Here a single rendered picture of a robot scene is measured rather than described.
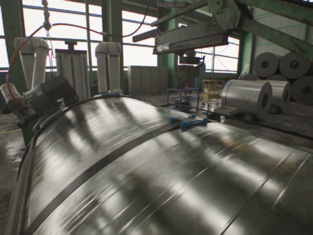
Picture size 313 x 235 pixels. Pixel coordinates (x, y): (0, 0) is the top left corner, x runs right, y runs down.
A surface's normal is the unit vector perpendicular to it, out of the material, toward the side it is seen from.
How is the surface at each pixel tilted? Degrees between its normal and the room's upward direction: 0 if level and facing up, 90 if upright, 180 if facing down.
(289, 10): 90
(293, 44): 90
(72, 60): 90
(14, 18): 90
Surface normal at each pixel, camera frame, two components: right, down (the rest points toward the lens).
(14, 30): 0.56, 0.22
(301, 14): -0.91, 0.11
